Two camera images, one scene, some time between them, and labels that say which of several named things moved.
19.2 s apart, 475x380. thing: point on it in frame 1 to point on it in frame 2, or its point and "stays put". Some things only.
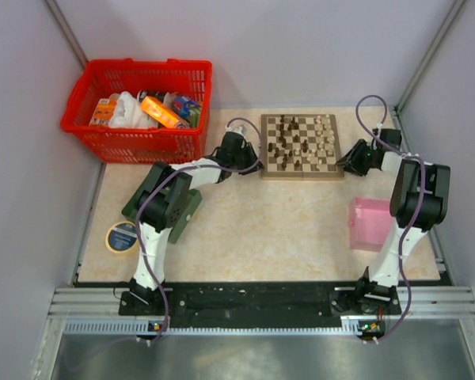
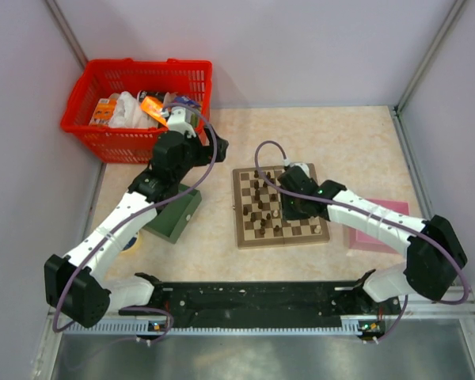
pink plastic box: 369,222 stays put
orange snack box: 159,112 stays put
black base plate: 259,303 stays put
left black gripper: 248,150 to 206,151
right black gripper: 350,160 to 289,214
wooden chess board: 300,146 to 258,216
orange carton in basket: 104,111 stays put
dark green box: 191,204 stays put
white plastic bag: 129,114 stays put
